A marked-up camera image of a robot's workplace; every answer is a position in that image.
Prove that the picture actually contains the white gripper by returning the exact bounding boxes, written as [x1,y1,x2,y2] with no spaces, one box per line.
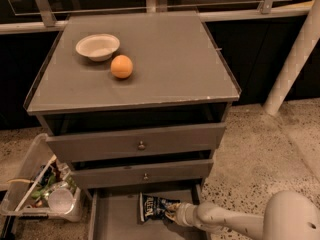
[165,202,199,227]

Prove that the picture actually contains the blue chip bag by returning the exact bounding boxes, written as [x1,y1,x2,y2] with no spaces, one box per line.
[139,193,181,222]

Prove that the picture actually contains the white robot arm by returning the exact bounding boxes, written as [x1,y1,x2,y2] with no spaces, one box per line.
[165,191,320,240]

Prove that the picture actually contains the grey middle drawer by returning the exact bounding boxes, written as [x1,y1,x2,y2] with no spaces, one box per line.
[71,159,213,189]

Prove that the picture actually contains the grey drawer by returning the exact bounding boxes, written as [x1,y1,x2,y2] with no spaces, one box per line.
[71,159,213,189]
[88,181,211,240]
[47,123,226,162]

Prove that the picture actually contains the grey bottom drawer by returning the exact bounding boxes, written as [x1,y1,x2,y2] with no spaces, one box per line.
[88,181,211,240]

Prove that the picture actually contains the grey top drawer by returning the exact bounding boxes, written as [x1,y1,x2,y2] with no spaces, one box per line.
[47,123,226,162]

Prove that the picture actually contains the grey drawer cabinet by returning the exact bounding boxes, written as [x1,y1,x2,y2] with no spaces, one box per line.
[23,11,242,192]

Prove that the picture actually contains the white cup in bin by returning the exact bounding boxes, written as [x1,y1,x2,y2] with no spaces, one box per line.
[48,188,73,214]

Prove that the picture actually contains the clear plastic bin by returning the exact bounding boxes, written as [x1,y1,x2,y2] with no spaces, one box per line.
[1,134,82,222]

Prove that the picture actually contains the orange ball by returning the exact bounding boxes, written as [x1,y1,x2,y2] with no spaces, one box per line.
[111,55,133,79]

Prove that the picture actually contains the white paper bowl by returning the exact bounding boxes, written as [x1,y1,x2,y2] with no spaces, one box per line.
[76,34,120,62]

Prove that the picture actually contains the white diagonal pole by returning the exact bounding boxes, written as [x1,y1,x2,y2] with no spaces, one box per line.
[263,0,320,116]

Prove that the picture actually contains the metal railing with glass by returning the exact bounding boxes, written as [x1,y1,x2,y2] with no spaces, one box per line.
[0,0,315,35]

